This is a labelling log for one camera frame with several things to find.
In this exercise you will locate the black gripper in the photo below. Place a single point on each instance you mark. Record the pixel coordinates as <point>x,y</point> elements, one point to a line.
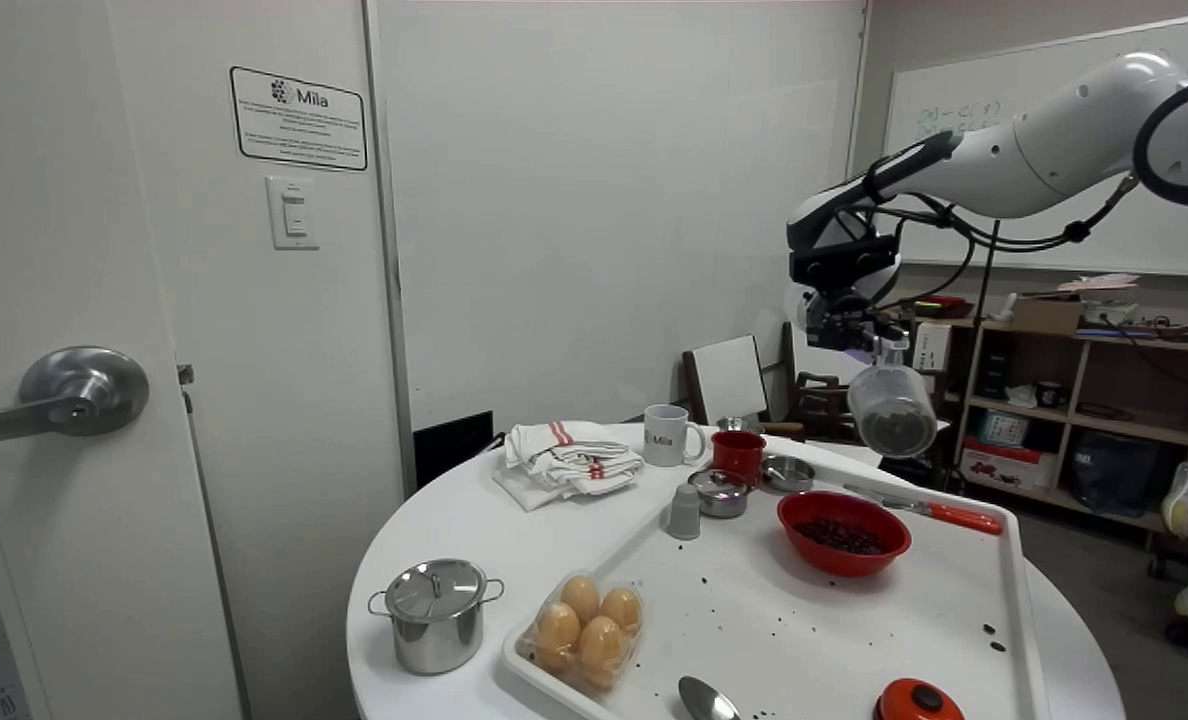
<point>846,300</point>

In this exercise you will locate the clear glass cup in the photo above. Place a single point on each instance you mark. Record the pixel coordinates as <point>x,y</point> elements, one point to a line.
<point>894,413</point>

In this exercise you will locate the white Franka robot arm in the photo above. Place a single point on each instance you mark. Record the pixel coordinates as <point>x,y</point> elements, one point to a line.
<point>1059,132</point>

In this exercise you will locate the small steel bowl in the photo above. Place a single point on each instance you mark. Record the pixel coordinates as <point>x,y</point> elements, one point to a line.
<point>793,471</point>

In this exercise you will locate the red bowl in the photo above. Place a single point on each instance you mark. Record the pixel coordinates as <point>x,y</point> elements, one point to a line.
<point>873,562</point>

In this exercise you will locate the cardboard box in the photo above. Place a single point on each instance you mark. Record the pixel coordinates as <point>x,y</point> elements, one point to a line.
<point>1041,316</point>

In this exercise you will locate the white leaning panel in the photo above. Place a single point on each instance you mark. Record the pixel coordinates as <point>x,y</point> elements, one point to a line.
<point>725,380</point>

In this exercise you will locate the red and white box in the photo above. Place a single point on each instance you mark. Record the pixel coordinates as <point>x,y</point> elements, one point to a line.
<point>1015,471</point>

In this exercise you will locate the red mug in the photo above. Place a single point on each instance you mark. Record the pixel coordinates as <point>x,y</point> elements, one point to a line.
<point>738,458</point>

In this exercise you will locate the wooden shelf unit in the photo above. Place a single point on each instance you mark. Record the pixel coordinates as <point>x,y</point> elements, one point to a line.
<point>1084,350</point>

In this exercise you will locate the small lidded steel dish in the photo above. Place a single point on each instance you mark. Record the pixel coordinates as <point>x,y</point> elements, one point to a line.
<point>720,496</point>

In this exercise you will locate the paper stack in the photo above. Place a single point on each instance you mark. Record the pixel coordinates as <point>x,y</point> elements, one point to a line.
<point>1097,286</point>

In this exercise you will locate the white mug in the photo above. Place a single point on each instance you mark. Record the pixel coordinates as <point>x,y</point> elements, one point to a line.
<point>666,432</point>

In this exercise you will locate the small grey shaker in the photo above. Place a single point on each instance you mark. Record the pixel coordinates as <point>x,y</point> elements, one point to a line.
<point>687,515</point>

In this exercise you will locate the dark storage bin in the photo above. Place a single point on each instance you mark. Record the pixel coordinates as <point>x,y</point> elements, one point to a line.
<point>1113,477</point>

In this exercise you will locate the white whiteboard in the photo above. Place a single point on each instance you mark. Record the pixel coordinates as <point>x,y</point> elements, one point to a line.
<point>1153,245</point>

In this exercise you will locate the white plastic tray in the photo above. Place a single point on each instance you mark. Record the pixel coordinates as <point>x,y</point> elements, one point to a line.
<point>778,625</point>

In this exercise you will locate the white cloth with red stripes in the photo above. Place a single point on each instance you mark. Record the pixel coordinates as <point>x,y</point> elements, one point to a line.
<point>559,464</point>

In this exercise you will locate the red round lid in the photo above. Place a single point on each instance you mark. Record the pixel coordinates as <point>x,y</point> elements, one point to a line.
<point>916,701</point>

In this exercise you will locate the black box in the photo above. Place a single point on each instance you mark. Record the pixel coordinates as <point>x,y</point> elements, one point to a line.
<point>452,450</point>

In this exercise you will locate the steel pot with lid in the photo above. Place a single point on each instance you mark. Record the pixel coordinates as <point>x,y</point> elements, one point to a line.
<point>432,621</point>

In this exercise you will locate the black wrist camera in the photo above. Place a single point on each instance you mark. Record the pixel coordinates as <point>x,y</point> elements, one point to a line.
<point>820,240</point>

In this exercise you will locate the white light switch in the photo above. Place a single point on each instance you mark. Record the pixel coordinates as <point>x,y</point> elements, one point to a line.
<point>295,215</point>

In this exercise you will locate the white wall sign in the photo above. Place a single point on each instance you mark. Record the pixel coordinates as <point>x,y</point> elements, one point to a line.
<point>299,116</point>

